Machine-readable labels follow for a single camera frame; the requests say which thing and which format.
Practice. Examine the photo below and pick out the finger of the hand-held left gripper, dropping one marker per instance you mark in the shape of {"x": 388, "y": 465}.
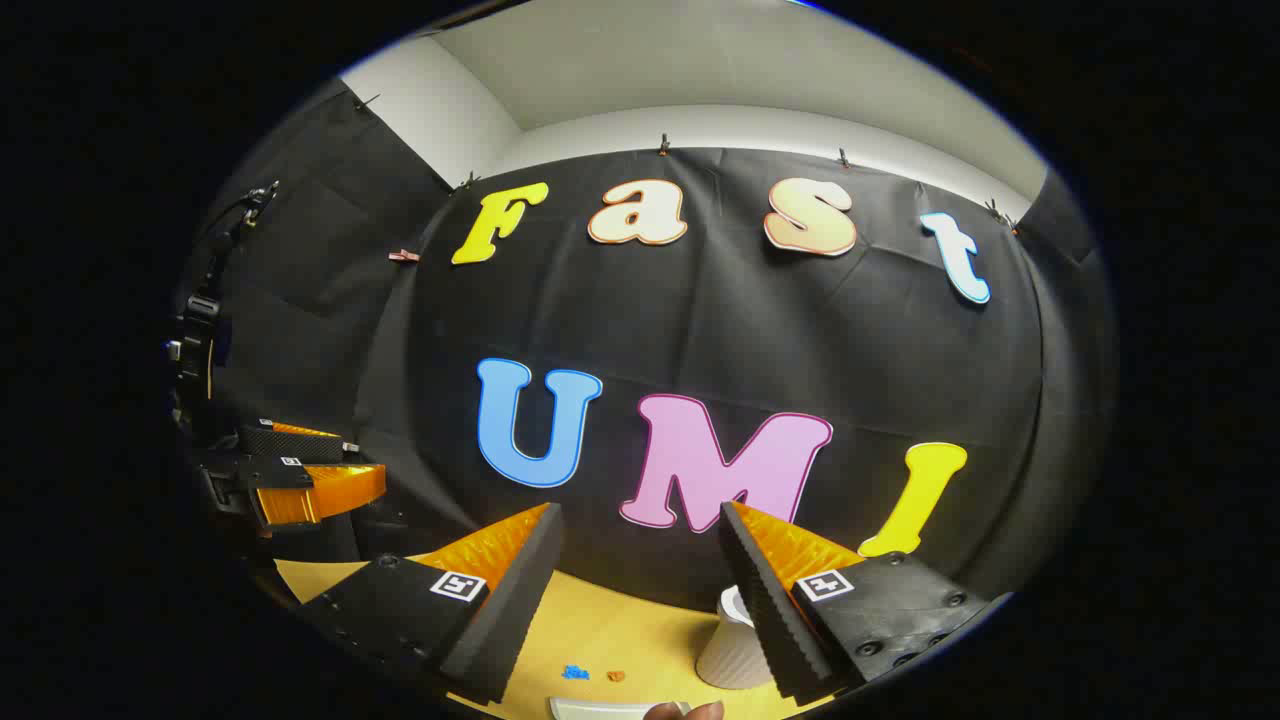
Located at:
{"x": 290, "y": 443}
{"x": 320, "y": 490}

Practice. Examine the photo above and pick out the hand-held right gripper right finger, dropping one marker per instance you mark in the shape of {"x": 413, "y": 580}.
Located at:
{"x": 765, "y": 610}

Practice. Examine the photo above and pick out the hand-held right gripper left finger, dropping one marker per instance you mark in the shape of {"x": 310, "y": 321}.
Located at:
{"x": 520, "y": 600}

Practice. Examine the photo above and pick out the white ribbed garbage bin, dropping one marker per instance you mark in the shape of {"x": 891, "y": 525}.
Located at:
{"x": 735, "y": 650}

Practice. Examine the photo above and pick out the blue paper trash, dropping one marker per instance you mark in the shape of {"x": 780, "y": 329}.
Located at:
{"x": 575, "y": 672}

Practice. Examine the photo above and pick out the white dustpan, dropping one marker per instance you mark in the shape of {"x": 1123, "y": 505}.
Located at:
{"x": 600, "y": 710}

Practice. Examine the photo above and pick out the wooden desktop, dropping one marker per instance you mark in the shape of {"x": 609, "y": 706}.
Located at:
{"x": 620, "y": 630}

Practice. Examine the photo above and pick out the pink clip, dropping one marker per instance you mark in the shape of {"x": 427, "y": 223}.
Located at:
{"x": 403, "y": 256}

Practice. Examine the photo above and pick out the black backdrop cloth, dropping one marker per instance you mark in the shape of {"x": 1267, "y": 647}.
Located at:
{"x": 750, "y": 330}

